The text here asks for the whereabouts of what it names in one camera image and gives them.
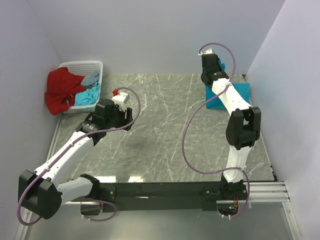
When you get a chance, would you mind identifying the light blue t shirt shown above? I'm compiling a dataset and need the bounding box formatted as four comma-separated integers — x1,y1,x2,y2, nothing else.
74,70,100,106

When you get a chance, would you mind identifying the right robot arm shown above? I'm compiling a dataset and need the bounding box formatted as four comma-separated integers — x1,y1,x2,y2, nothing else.
199,49,261,200

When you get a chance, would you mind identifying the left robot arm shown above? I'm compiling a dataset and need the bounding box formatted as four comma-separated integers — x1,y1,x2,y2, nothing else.
17,92,133,220

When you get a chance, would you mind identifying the black base beam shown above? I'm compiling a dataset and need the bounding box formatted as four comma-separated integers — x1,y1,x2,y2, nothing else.
69,181,250,213

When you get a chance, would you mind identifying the white laundry basket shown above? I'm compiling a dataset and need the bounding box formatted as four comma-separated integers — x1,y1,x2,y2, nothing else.
58,60,104,114

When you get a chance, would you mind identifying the red t shirt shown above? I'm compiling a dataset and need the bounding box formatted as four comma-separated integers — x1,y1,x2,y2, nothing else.
44,67,86,115

